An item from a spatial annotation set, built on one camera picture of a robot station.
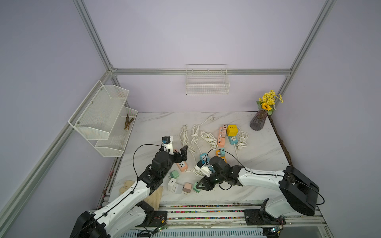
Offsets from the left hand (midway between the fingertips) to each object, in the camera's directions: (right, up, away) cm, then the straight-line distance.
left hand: (179, 147), depth 79 cm
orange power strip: (+24, -6, +16) cm, 29 cm away
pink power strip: (+28, +6, +22) cm, 36 cm away
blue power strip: (+14, -9, +13) cm, 21 cm away
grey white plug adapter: (-1, -22, -1) cm, 22 cm away
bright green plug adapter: (+9, -22, -1) cm, 24 cm away
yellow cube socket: (+35, +9, +22) cm, 42 cm away
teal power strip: (+35, +2, +22) cm, 42 cm away
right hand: (+11, -22, 0) cm, 25 cm away
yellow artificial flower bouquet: (+54, +27, +12) cm, 62 cm away
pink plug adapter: (+1, -13, +11) cm, 17 cm away
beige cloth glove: (-14, -29, 0) cm, 32 cm away
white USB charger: (-5, -20, 0) cm, 21 cm away
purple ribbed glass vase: (+55, +16, +28) cm, 64 cm away
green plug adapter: (-4, -17, +7) cm, 19 cm away
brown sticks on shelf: (-37, +15, +18) cm, 44 cm away
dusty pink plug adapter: (+4, -23, +3) cm, 24 cm away
